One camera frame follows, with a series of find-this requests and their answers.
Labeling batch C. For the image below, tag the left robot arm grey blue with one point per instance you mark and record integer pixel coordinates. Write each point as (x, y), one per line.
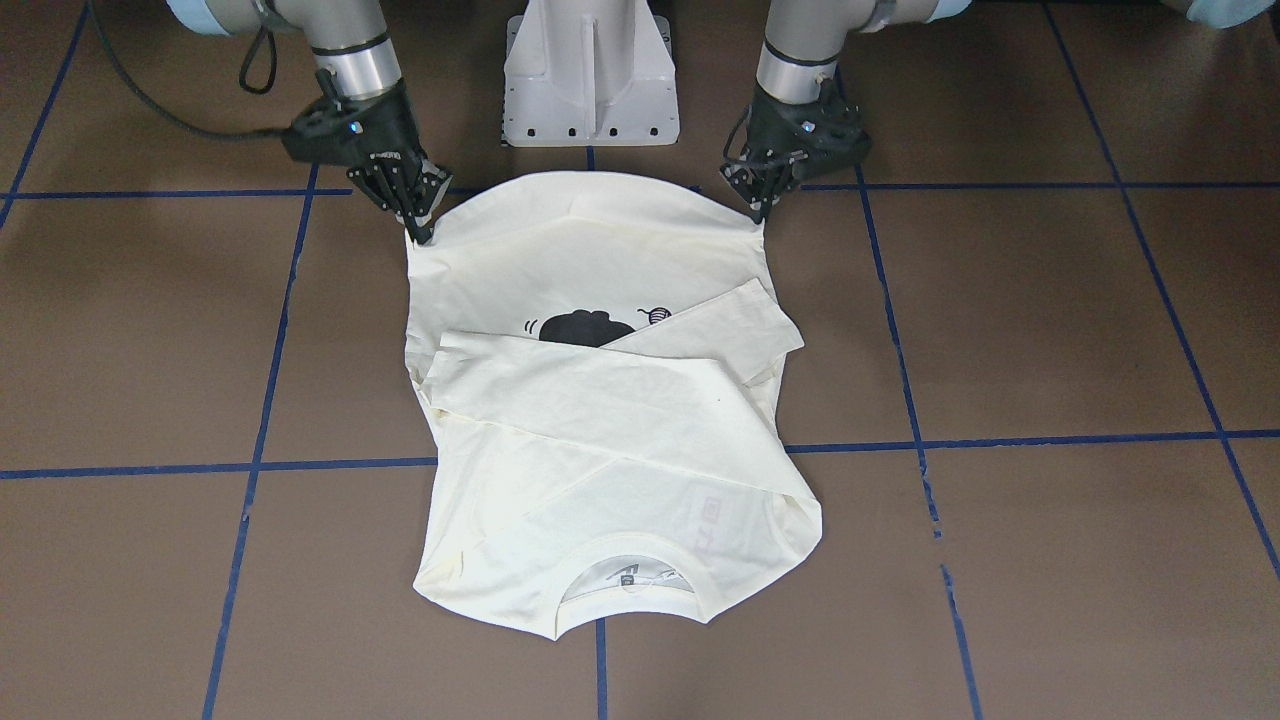
(802, 41)

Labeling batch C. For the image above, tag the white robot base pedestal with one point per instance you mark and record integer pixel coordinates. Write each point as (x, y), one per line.
(589, 73)

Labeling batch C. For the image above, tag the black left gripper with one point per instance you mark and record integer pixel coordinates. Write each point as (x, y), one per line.
(771, 128)

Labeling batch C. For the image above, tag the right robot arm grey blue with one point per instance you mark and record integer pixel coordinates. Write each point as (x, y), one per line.
(349, 39)

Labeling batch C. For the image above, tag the cream long-sleeve printed shirt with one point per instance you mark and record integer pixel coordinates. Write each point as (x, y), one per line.
(599, 359)

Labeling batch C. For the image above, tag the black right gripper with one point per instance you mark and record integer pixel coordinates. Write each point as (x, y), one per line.
(386, 127)

